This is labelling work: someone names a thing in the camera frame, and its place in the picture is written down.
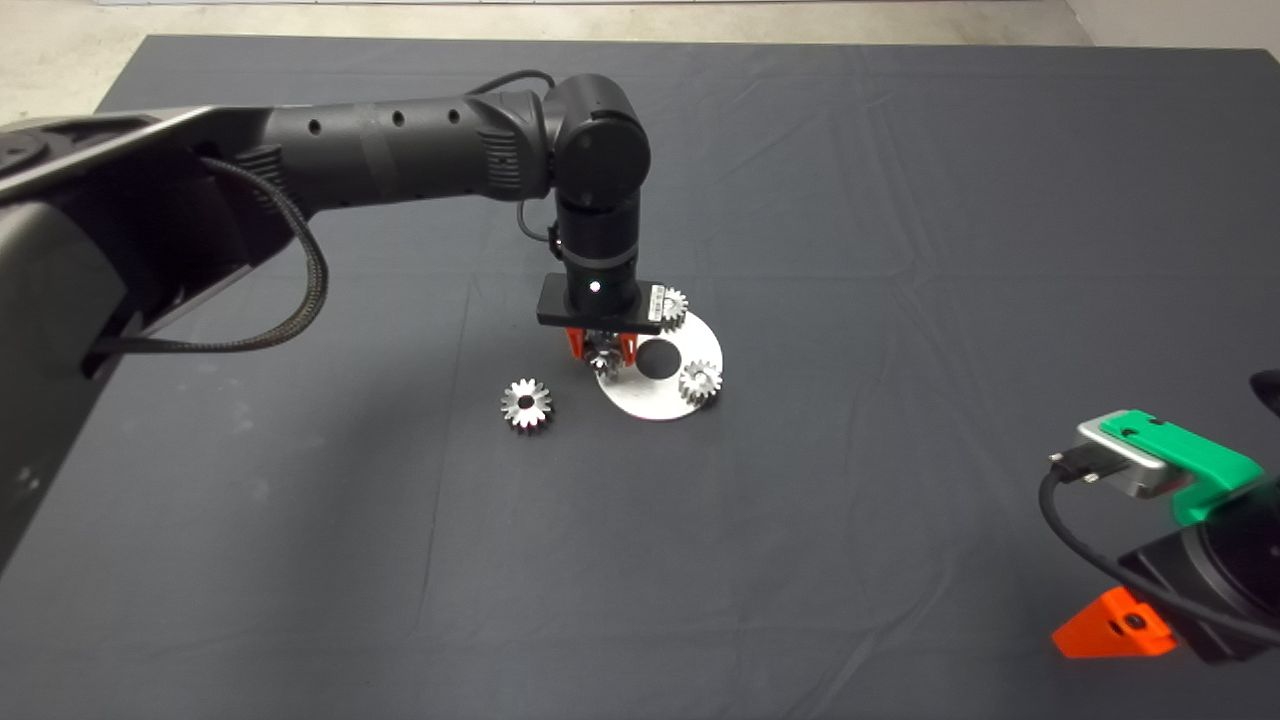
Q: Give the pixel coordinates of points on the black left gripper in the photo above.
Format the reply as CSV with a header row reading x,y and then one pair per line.
x,y
553,310

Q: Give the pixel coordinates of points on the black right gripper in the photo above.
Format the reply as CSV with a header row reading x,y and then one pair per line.
x,y
1165,570

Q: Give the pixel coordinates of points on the small steel gear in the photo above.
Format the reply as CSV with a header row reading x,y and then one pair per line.
x,y
700,382
676,305
603,360

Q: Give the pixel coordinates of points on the large steel gear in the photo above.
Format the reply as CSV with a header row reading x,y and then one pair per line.
x,y
527,408

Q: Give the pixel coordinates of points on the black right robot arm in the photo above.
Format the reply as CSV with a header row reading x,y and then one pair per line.
x,y
1245,555

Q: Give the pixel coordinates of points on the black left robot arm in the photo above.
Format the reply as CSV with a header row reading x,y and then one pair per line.
x,y
400,145

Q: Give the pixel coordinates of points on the round metal plate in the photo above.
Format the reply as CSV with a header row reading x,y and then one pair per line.
x,y
650,400

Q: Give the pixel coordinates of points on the dark grey table cloth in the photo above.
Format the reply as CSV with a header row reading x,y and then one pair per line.
x,y
850,200

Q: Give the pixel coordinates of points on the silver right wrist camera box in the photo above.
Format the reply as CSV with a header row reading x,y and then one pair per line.
x,y
1125,455

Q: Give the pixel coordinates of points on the green right camera mount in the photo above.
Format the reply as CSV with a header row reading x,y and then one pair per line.
x,y
1210,465

